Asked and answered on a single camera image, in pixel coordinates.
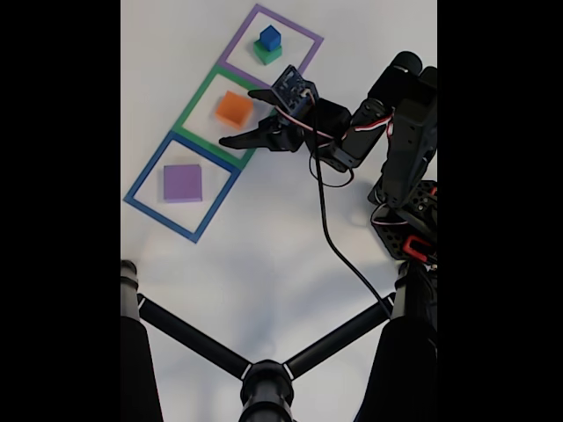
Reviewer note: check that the orange block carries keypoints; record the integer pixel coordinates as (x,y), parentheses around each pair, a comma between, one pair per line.
(234,109)

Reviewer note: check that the red clamp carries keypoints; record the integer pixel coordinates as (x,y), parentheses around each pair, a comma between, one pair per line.
(413,248)

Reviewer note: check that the purple square frame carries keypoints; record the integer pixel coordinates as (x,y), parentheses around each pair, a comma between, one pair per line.
(239,36)

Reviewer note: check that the small blue block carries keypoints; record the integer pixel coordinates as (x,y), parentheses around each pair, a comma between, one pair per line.
(269,36)

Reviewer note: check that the large purple block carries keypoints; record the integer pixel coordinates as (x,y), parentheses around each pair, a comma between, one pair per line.
(182,182)

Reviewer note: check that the black tripod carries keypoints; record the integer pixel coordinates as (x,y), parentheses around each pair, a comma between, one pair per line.
(266,387)

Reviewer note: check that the camera board with blue mount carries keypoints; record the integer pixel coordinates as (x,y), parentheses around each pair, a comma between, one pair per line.
(292,90)

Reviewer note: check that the blue square frame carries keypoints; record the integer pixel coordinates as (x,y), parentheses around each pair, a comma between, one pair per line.
(150,167)

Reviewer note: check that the green block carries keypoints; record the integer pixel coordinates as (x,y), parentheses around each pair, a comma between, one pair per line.
(266,55)

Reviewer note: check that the green square frame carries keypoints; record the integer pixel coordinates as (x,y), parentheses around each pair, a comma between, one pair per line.
(196,99)

